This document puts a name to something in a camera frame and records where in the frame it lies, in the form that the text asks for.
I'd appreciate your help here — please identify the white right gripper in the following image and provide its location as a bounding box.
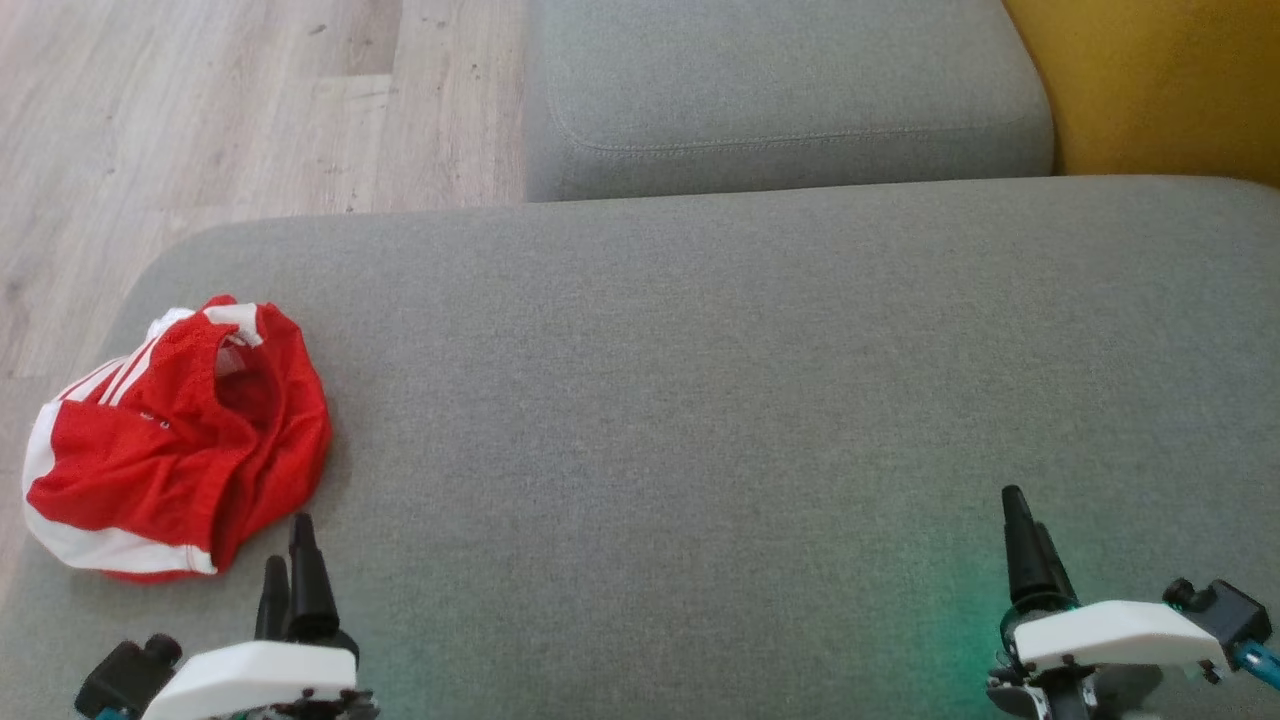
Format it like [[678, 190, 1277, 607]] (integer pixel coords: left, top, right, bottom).
[[986, 486, 1233, 720]]

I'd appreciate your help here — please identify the red white sports shirt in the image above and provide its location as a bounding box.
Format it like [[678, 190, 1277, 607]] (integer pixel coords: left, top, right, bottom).
[[22, 295, 333, 583]]

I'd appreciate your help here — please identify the large grey sofa seat cushion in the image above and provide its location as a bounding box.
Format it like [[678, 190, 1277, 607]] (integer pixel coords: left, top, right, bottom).
[[0, 176, 1280, 720]]

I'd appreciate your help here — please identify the blue right gripper cable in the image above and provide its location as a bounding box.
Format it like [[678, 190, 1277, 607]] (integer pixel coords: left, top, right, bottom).
[[1234, 640, 1280, 693]]

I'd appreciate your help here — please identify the yellow sofa cushion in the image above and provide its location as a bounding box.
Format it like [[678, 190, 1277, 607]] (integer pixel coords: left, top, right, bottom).
[[1003, 0, 1280, 189]]

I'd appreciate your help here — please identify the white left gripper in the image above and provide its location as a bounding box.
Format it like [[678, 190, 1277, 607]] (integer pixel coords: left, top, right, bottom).
[[140, 514, 381, 720]]

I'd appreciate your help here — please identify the small grey sofa cushion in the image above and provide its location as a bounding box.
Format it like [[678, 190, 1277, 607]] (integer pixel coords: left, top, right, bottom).
[[524, 0, 1056, 203]]

